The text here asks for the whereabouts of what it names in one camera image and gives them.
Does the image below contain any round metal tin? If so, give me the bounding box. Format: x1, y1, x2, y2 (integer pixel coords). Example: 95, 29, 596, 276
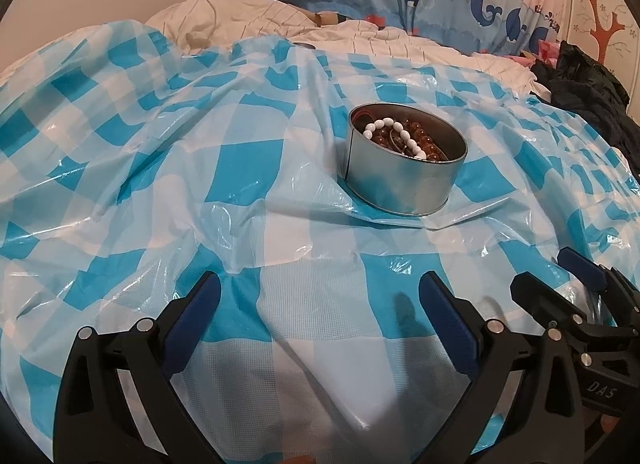
341, 103, 469, 217

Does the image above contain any pile of black clothes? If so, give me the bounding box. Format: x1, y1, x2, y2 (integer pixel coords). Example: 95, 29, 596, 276
529, 39, 640, 181

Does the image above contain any wardrobe with tree sticker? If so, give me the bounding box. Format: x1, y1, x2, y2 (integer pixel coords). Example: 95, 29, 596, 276
570, 0, 640, 71

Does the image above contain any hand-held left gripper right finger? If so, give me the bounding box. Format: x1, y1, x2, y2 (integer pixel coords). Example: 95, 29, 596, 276
419, 270, 587, 464

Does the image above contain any blue checkered plastic sheet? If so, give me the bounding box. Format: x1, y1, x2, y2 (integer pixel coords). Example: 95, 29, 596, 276
0, 19, 640, 464

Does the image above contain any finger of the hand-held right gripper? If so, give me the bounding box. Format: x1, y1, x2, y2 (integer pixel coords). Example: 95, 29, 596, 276
510, 272, 601, 341
556, 245, 640, 318

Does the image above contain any pile of assorted bracelets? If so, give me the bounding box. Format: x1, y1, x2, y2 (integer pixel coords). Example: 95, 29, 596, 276
350, 107, 464, 163

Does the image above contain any pink cloth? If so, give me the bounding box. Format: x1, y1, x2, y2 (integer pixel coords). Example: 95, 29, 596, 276
520, 39, 562, 68

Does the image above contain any white quilt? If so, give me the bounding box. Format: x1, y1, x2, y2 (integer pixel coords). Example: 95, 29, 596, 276
0, 0, 539, 96

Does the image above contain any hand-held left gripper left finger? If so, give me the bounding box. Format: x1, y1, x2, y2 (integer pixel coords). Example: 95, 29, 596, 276
52, 270, 222, 464

